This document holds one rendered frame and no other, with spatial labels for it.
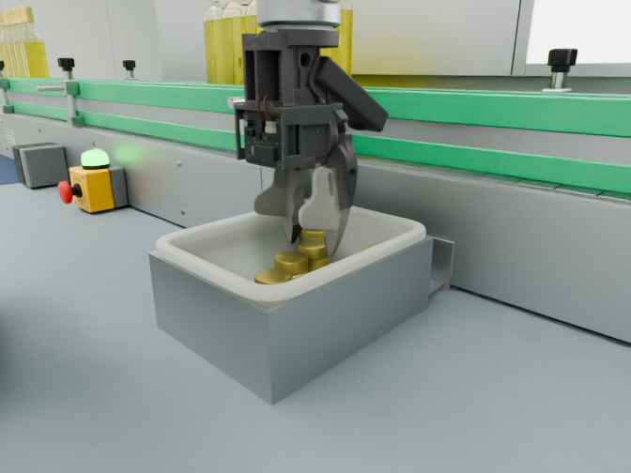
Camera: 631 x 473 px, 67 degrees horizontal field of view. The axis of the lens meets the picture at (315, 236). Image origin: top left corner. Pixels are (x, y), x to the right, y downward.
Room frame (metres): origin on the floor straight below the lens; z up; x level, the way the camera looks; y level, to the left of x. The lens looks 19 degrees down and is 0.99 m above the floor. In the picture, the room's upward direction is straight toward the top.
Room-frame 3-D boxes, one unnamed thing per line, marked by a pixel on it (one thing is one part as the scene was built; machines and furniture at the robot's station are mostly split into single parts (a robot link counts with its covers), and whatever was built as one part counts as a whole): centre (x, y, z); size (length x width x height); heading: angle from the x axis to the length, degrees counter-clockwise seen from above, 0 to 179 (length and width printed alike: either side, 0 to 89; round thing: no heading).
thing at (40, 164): (1.03, 0.59, 0.79); 0.08 x 0.08 x 0.08; 46
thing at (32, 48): (1.55, 0.85, 1.02); 0.06 x 0.06 x 0.28; 46
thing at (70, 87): (0.97, 0.50, 0.94); 0.07 x 0.04 x 0.13; 136
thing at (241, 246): (0.44, 0.02, 0.80); 0.22 x 0.17 x 0.09; 136
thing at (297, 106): (0.46, 0.02, 0.96); 0.09 x 0.08 x 0.12; 134
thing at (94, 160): (0.84, 0.39, 0.84); 0.04 x 0.04 x 0.03
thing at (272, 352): (0.46, 0.00, 0.79); 0.27 x 0.17 x 0.08; 136
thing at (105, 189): (0.84, 0.39, 0.79); 0.07 x 0.07 x 0.07; 46
